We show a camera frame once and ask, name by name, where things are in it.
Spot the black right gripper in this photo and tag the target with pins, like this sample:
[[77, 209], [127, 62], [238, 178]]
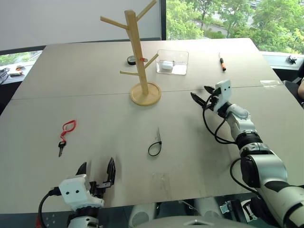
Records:
[[213, 101]]

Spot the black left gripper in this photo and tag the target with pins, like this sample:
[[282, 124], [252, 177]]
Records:
[[99, 186]]

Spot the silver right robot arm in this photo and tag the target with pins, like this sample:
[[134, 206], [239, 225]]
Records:
[[263, 166]]

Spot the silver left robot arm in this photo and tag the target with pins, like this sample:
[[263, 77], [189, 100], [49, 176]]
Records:
[[83, 219]]

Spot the clear plastic box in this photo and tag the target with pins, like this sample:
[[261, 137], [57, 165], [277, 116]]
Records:
[[181, 69]]

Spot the orange and black pen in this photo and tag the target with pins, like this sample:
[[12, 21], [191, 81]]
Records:
[[223, 64]]

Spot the small white case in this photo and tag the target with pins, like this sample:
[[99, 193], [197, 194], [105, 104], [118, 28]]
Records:
[[167, 65]]

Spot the black zip tie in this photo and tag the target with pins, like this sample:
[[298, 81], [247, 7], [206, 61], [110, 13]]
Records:
[[149, 152]]

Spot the white rounded robot leg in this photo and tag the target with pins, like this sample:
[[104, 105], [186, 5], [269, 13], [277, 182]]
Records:
[[209, 206], [141, 215]]

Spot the clear tape strip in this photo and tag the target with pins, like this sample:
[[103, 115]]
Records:
[[270, 83]]

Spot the small red tag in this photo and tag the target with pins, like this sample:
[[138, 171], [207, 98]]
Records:
[[142, 59]]

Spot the wooden branched tree rack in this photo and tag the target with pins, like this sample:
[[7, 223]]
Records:
[[138, 50]]

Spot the black tape roll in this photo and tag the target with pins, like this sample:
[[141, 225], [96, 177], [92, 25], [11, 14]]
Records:
[[130, 60]]

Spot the black chair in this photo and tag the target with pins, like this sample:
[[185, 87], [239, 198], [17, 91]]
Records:
[[291, 89]]

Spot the small black clip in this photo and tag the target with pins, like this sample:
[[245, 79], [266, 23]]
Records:
[[291, 59]]

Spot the silver robot torso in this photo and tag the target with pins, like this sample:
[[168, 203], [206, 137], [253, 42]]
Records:
[[190, 223]]

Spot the small white and orange device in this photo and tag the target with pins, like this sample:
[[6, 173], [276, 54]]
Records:
[[14, 73]]

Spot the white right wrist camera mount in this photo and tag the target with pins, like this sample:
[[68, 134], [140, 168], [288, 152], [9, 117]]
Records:
[[224, 91]]

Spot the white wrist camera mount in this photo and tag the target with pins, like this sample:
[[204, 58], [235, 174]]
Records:
[[224, 91], [76, 191]]

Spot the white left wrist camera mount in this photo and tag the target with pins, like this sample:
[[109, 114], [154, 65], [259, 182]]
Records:
[[76, 191]]

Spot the dark window frame post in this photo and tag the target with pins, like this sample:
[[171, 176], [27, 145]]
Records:
[[163, 19]]

